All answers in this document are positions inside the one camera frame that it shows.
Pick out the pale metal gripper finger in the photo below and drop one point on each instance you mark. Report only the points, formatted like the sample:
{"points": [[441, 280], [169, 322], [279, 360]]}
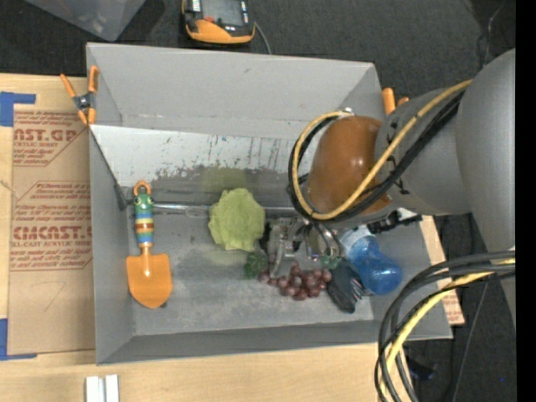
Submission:
{"points": [[278, 232], [279, 261]]}

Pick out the purple toy grapes, green leaf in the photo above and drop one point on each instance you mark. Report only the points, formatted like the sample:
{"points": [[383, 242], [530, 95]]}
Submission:
{"points": [[299, 283]]}

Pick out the green toy lettuce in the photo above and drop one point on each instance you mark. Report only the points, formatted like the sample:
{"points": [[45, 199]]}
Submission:
{"points": [[236, 220]]}

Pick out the black brush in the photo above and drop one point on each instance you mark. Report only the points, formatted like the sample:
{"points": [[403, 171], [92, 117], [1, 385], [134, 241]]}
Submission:
{"points": [[341, 289]]}

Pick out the blue clear plastic bottle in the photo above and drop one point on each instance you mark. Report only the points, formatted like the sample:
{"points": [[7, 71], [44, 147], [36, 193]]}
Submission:
{"points": [[374, 266]]}

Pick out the grey metal bin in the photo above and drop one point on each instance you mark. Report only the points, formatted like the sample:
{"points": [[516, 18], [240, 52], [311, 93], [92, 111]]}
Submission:
{"points": [[218, 304]]}

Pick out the brown cardboard board, red print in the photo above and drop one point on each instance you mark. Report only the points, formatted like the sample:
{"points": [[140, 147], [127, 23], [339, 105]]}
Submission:
{"points": [[50, 207]]}

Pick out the black cylinder on white bracket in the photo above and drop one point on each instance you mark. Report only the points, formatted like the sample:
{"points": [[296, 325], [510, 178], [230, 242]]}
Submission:
{"points": [[387, 223]]}

